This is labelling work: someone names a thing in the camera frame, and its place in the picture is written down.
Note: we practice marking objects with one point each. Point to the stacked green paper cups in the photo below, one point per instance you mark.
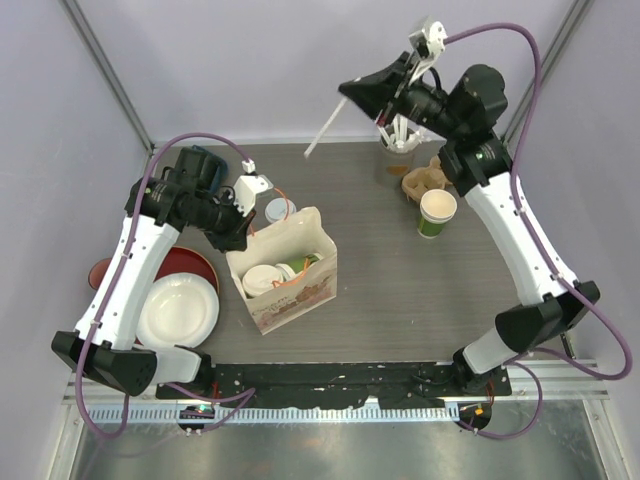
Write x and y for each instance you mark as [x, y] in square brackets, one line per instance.
[437, 208]

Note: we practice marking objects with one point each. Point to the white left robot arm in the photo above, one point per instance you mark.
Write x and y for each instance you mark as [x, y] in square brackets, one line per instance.
[102, 345]

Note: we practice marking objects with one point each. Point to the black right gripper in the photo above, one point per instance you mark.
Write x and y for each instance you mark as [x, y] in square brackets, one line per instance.
[373, 92]

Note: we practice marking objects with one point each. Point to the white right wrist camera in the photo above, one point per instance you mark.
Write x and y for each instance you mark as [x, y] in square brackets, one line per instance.
[427, 43]

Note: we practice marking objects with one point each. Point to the bear print paper bag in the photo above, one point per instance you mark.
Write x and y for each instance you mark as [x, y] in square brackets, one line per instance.
[298, 235]

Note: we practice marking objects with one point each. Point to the grey straw holder cup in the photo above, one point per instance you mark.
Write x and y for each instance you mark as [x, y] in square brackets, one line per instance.
[391, 166]

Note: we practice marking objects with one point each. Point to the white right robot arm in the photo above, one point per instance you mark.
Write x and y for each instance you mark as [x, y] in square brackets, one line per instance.
[481, 170]

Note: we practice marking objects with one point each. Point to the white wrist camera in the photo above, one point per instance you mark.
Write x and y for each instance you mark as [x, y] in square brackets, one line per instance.
[427, 43]
[248, 187]

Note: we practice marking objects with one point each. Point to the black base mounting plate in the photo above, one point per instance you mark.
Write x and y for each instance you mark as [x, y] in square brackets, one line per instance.
[342, 385]

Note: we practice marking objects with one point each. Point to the white slotted cable duct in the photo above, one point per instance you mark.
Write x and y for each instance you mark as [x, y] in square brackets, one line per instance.
[370, 412]

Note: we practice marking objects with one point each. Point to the white plastic lid stack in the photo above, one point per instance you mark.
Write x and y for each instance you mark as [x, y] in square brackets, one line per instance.
[279, 209]

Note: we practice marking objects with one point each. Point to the white paper plate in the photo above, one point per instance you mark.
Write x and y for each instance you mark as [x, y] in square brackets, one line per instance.
[181, 309]

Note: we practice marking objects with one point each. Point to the brown pulp cup carrier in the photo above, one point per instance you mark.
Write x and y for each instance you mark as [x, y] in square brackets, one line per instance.
[422, 179]

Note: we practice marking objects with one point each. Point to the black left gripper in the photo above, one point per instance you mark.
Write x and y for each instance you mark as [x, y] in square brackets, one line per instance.
[236, 238]

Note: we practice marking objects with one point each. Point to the blue ceramic dish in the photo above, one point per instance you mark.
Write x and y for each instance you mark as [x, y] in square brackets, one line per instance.
[220, 168]

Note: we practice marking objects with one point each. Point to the pink floral mug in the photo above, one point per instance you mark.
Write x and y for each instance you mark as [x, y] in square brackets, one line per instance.
[98, 272]

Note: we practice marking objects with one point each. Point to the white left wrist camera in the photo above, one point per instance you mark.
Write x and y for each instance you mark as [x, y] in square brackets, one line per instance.
[248, 187]

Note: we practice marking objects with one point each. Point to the white plastic cup lid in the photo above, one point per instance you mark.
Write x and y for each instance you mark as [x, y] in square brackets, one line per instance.
[260, 279]

